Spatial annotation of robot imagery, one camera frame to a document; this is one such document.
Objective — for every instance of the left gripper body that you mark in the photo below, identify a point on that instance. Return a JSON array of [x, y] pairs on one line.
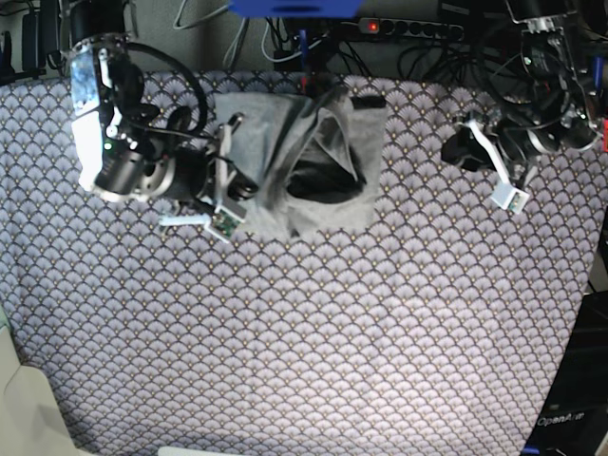
[[514, 150]]

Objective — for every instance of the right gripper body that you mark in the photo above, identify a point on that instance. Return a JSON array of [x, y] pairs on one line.
[[201, 181]]

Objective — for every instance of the grey T-shirt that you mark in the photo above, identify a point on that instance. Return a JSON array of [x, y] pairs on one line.
[[316, 162]]

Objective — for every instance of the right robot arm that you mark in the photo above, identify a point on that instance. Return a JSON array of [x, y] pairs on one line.
[[123, 156]]

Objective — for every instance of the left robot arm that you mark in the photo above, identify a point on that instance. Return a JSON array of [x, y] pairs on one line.
[[559, 105]]

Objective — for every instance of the red side clamp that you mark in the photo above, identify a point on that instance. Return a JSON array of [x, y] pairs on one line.
[[605, 136]]

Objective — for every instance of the patterned tablecloth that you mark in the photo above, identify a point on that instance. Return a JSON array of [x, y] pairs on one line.
[[438, 330]]

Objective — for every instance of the black OpenArm box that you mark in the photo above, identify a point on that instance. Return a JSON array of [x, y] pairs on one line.
[[573, 419]]

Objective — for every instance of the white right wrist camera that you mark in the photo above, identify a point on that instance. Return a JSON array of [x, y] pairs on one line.
[[224, 221]]

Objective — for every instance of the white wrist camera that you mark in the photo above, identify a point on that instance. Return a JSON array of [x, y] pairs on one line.
[[509, 197], [224, 221]]

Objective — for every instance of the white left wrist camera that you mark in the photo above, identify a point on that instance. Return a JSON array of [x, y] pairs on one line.
[[509, 197]]

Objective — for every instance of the power strip with red switch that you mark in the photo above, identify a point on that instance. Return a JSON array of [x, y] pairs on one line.
[[410, 29]]

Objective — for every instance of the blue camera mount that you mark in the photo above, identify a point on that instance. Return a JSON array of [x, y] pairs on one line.
[[296, 8]]

